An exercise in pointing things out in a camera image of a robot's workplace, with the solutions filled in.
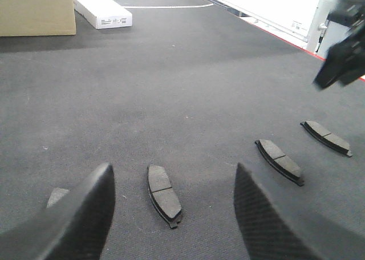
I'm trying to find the white machine cabinet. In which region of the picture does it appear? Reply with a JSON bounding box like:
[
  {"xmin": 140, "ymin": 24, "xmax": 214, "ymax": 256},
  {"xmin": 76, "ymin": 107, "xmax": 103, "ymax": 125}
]
[{"xmin": 217, "ymin": 0, "xmax": 336, "ymax": 52}]

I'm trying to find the brake pad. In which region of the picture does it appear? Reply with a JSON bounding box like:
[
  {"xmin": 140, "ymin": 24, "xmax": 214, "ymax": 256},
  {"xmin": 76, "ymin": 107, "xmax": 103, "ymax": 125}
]
[
  {"xmin": 255, "ymin": 139, "xmax": 305, "ymax": 186},
  {"xmin": 147, "ymin": 165, "xmax": 182, "ymax": 229},
  {"xmin": 46, "ymin": 188, "xmax": 69, "ymax": 208},
  {"xmin": 300, "ymin": 120, "xmax": 352, "ymax": 157}
]

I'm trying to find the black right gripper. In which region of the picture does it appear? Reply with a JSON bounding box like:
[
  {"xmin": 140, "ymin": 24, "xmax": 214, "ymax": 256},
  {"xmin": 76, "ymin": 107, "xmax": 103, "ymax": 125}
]
[{"xmin": 313, "ymin": 0, "xmax": 364, "ymax": 90}]

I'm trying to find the white long box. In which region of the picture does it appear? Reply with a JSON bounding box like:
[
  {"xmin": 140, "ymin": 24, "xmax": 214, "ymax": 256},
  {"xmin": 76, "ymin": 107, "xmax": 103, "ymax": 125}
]
[{"xmin": 74, "ymin": 0, "xmax": 132, "ymax": 30}]

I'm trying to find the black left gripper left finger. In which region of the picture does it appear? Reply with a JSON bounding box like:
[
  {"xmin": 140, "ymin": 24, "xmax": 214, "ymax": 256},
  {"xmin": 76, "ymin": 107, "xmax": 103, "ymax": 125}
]
[{"xmin": 1, "ymin": 163, "xmax": 115, "ymax": 259}]

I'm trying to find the large cardboard box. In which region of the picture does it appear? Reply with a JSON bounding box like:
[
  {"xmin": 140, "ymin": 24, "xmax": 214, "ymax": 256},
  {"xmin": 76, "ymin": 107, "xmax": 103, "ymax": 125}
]
[{"xmin": 1, "ymin": 0, "xmax": 76, "ymax": 37}]

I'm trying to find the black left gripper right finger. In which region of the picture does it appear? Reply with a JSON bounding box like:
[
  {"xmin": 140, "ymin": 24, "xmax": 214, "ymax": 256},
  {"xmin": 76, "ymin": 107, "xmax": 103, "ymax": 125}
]
[{"xmin": 233, "ymin": 163, "xmax": 364, "ymax": 259}]

